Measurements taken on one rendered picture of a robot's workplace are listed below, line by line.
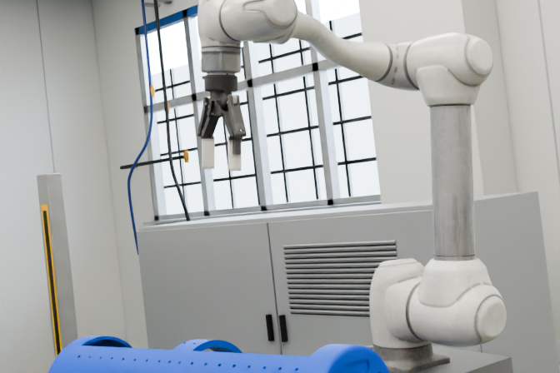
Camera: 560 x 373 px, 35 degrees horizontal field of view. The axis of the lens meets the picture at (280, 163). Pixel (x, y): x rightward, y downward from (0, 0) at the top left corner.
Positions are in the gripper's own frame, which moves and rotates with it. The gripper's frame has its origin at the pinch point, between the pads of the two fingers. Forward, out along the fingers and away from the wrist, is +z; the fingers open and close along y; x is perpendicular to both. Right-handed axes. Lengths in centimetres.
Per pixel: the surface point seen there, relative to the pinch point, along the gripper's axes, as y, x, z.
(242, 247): 188, -103, 46
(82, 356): 33, 22, 48
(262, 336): 177, -107, 86
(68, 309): 107, 4, 51
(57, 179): 112, 6, 8
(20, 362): 488, -71, 164
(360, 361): -34, -15, 39
